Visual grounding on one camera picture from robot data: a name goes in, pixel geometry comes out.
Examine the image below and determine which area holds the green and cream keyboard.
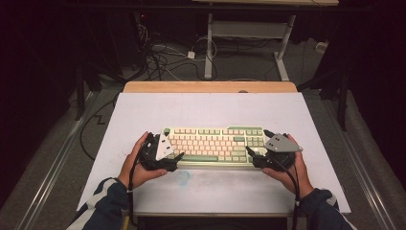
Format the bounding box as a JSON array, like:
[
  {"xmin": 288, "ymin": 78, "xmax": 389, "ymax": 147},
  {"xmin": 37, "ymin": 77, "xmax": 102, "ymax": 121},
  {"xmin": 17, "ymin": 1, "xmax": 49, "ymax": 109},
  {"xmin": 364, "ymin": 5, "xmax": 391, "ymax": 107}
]
[{"xmin": 159, "ymin": 126, "xmax": 267, "ymax": 171}]

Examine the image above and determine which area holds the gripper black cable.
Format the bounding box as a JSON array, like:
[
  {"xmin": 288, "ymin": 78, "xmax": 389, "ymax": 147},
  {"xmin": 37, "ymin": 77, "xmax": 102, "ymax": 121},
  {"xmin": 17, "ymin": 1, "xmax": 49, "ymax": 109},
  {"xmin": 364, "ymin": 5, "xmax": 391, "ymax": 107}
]
[
  {"xmin": 126, "ymin": 145, "xmax": 149, "ymax": 228},
  {"xmin": 277, "ymin": 157, "xmax": 302, "ymax": 230}
]

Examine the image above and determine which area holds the white table cover sheet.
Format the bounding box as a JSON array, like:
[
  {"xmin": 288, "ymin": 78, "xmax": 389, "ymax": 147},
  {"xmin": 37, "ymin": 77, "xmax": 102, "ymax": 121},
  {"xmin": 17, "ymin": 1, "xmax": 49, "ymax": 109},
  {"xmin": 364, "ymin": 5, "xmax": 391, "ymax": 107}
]
[{"xmin": 77, "ymin": 91, "xmax": 352, "ymax": 216}]

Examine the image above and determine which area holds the tangle of floor cables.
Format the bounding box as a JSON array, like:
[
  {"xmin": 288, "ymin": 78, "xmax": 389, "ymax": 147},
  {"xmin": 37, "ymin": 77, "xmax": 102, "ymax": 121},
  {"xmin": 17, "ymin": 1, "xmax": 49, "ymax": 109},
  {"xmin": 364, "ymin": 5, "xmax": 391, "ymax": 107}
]
[{"xmin": 135, "ymin": 22, "xmax": 219, "ymax": 81}]

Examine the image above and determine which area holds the metal floor rail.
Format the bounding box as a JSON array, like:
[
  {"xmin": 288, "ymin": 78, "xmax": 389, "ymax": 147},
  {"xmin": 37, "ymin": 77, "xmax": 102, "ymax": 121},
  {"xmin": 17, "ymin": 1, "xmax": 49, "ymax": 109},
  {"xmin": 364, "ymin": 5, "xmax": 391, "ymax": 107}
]
[
  {"xmin": 17, "ymin": 91, "xmax": 99, "ymax": 230},
  {"xmin": 320, "ymin": 97, "xmax": 398, "ymax": 230}
]

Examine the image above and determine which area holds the white metal desk frame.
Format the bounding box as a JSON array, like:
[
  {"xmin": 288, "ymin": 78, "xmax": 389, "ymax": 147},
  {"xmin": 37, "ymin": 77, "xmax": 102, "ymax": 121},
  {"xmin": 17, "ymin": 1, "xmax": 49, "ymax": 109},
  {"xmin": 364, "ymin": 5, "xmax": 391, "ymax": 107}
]
[{"xmin": 191, "ymin": 0, "xmax": 339, "ymax": 81}]

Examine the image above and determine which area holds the person's left hand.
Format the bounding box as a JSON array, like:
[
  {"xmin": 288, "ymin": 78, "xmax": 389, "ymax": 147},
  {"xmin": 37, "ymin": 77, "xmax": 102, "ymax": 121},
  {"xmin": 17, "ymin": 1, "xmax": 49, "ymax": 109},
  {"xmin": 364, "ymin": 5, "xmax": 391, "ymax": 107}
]
[{"xmin": 118, "ymin": 131, "xmax": 168, "ymax": 190}]

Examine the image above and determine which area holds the person's right hand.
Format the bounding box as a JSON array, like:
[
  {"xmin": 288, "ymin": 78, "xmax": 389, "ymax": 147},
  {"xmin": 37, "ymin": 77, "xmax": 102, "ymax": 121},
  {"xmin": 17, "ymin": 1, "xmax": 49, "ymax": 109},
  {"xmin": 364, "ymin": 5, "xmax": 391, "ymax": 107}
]
[{"xmin": 261, "ymin": 133, "xmax": 315, "ymax": 199}]

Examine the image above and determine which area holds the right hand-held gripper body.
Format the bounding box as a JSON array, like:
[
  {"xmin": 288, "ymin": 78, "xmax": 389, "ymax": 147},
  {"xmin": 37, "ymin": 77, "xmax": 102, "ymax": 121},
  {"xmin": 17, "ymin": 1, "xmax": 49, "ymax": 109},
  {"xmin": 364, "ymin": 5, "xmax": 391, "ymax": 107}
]
[{"xmin": 254, "ymin": 133, "xmax": 304, "ymax": 173}]

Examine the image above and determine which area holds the black floor cable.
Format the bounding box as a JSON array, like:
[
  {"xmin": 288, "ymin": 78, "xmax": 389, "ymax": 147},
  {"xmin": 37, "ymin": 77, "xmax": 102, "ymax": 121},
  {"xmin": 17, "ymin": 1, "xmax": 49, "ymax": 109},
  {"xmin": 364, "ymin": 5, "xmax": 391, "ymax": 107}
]
[{"xmin": 79, "ymin": 91, "xmax": 122, "ymax": 161}]

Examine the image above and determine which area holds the black metal stand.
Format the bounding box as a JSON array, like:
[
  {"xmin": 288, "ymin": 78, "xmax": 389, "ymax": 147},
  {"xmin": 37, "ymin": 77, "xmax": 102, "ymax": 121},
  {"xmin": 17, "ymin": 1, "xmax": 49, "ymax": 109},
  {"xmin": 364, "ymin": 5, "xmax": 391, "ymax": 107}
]
[
  {"xmin": 297, "ymin": 67, "xmax": 350, "ymax": 132},
  {"xmin": 74, "ymin": 61, "xmax": 103, "ymax": 122}
]

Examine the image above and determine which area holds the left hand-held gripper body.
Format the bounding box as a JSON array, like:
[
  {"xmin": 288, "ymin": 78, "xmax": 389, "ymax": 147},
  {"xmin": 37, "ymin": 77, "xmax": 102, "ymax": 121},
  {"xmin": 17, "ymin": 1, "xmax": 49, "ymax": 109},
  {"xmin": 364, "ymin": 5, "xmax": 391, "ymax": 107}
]
[{"xmin": 139, "ymin": 132, "xmax": 179, "ymax": 173}]

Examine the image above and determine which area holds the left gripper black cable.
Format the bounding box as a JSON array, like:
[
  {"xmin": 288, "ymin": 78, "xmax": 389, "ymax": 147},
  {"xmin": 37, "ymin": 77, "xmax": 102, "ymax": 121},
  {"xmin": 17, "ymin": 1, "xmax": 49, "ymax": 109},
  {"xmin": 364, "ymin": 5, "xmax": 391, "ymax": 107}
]
[{"xmin": 126, "ymin": 145, "xmax": 149, "ymax": 228}]

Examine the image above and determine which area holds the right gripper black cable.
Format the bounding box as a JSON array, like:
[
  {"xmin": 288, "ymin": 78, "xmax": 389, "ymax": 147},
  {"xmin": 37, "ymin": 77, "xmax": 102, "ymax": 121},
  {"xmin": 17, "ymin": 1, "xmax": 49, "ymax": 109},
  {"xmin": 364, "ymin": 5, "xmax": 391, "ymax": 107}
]
[{"xmin": 277, "ymin": 157, "xmax": 302, "ymax": 230}]

